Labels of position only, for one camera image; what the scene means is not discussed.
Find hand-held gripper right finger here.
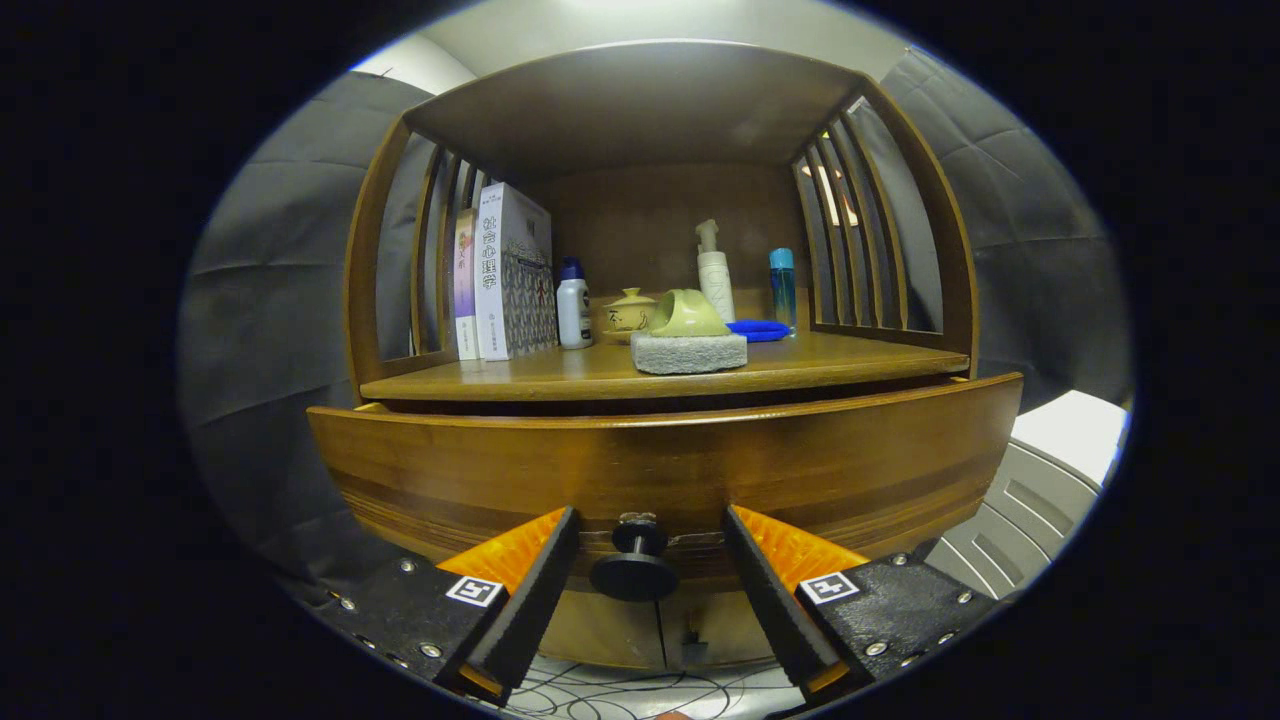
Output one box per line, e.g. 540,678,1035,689
722,504,1003,713

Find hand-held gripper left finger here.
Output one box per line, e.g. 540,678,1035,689
298,505,584,706

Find wooden drawer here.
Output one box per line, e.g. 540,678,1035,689
305,372,1026,603

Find grey sponge block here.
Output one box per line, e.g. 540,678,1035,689
630,331,749,376

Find green ceramic cup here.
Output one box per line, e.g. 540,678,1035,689
645,289,732,338

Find wooden cabinet door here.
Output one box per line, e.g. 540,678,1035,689
660,590,801,669
540,588,666,671

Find grey filing cabinet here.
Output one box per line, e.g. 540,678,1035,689
920,390,1129,599

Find wooden countertop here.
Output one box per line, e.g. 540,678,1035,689
360,330,971,403

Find wooden cabinet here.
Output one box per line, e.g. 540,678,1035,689
343,40,981,673

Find white bottle blue cap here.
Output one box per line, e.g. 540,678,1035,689
556,257,594,350

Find yellow lidded teacup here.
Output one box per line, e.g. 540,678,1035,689
601,288,658,344

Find clear blue bottle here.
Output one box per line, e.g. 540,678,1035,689
769,248,798,338

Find thick white book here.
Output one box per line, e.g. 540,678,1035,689
474,182,559,362

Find white pump bottle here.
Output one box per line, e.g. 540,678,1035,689
695,219,737,324

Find thin purple book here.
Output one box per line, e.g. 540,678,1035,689
453,208,481,362

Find floor cables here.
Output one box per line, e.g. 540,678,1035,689
500,665,801,720

